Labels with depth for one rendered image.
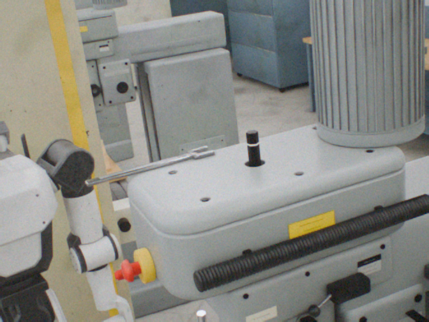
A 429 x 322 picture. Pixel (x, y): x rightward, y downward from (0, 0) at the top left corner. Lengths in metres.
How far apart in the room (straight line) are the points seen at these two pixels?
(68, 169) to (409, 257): 0.91
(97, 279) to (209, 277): 0.94
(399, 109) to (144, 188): 0.46
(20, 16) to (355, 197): 1.88
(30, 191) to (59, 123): 1.17
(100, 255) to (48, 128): 1.07
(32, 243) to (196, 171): 0.70
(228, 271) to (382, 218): 0.29
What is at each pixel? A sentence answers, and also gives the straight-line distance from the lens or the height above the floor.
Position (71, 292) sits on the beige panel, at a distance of 3.10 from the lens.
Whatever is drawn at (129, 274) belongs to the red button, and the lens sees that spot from 1.09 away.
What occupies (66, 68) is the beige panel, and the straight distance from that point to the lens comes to 2.75.
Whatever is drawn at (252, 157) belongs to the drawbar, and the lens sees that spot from 1.12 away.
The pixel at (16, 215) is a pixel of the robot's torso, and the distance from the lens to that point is 1.66.
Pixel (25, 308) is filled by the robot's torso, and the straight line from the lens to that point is 1.81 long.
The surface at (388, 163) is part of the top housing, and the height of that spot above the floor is 1.88.
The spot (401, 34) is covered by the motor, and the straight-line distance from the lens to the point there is 1.13.
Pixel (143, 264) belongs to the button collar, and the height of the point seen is 1.78.
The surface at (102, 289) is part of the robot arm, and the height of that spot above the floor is 1.34.
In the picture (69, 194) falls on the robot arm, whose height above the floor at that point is 1.65.
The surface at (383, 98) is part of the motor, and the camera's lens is 1.14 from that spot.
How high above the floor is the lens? 2.31
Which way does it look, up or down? 21 degrees down
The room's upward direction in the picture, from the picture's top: 7 degrees counter-clockwise
